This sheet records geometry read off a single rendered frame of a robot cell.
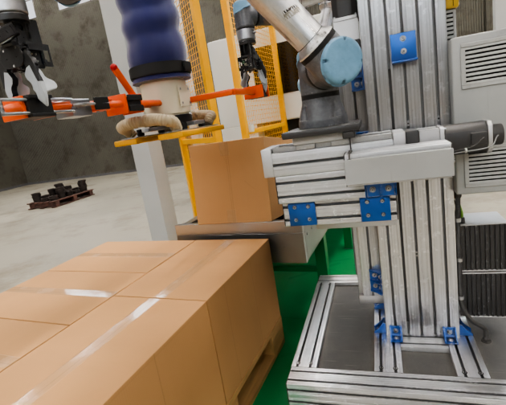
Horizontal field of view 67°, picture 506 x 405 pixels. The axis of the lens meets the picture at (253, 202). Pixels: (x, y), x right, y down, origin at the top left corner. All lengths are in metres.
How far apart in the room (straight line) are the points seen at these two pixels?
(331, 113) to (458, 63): 0.40
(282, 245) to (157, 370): 0.93
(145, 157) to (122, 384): 2.13
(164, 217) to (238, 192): 1.24
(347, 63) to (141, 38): 0.74
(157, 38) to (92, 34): 12.36
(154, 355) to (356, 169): 0.72
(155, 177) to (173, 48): 1.60
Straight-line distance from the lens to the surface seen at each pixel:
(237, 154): 1.83
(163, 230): 3.02
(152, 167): 2.93
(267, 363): 1.86
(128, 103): 1.28
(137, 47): 1.48
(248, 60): 1.64
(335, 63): 1.04
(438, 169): 1.06
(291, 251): 1.83
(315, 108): 1.17
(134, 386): 1.06
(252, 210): 1.83
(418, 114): 1.36
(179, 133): 1.32
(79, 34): 14.13
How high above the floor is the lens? 1.09
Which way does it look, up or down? 12 degrees down
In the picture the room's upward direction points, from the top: 9 degrees counter-clockwise
